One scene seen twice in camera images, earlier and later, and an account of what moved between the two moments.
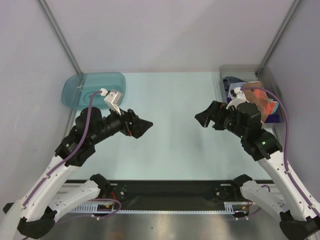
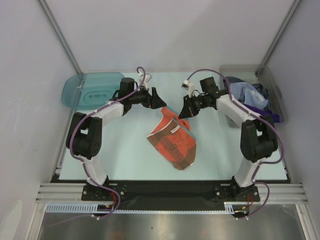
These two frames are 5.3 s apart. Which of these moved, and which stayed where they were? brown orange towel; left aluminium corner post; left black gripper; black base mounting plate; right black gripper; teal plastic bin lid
Moved: left black gripper; brown orange towel; right black gripper
Stayed: black base mounting plate; teal plastic bin lid; left aluminium corner post
